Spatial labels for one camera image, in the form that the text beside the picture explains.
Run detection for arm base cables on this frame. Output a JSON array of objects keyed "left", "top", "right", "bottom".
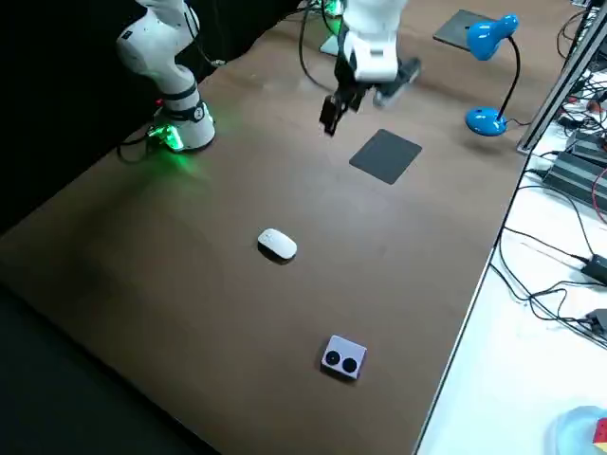
[{"left": 116, "top": 130, "right": 162, "bottom": 165}]

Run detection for pale blue round object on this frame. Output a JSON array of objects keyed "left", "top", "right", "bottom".
[{"left": 554, "top": 405, "right": 607, "bottom": 455}]

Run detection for white computer mouse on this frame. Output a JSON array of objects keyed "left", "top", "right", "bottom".
[{"left": 257, "top": 227, "right": 299, "bottom": 261}]

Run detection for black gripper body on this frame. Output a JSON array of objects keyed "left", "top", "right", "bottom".
[{"left": 333, "top": 70, "right": 380, "bottom": 100}]

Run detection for black power adapter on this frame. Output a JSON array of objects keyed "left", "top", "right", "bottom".
[{"left": 581, "top": 254, "right": 607, "bottom": 286}]

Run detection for finned power supply brick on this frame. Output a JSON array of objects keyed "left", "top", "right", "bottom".
[
  {"left": 566, "top": 130, "right": 607, "bottom": 157},
  {"left": 543, "top": 151, "right": 607, "bottom": 209}
]

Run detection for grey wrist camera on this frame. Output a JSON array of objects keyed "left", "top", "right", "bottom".
[{"left": 374, "top": 56, "right": 424, "bottom": 109}]

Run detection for small purple box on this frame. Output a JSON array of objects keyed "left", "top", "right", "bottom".
[{"left": 321, "top": 334, "right": 369, "bottom": 383}]

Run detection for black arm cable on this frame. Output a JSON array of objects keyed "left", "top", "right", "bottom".
[{"left": 297, "top": 0, "right": 340, "bottom": 94}]

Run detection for red yellow cube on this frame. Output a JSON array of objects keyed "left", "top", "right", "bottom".
[{"left": 590, "top": 419, "right": 607, "bottom": 455}]

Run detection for aluminium frame post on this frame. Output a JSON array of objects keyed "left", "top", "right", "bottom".
[{"left": 517, "top": 0, "right": 607, "bottom": 154}]

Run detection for silver laptop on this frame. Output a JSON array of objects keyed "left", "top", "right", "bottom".
[{"left": 432, "top": 9, "right": 499, "bottom": 51}]

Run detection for black mouse pad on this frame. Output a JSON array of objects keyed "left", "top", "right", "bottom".
[{"left": 348, "top": 128, "right": 423, "bottom": 186}]

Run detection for blue desk lamp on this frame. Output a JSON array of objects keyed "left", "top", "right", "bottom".
[{"left": 464, "top": 12, "right": 523, "bottom": 137}]

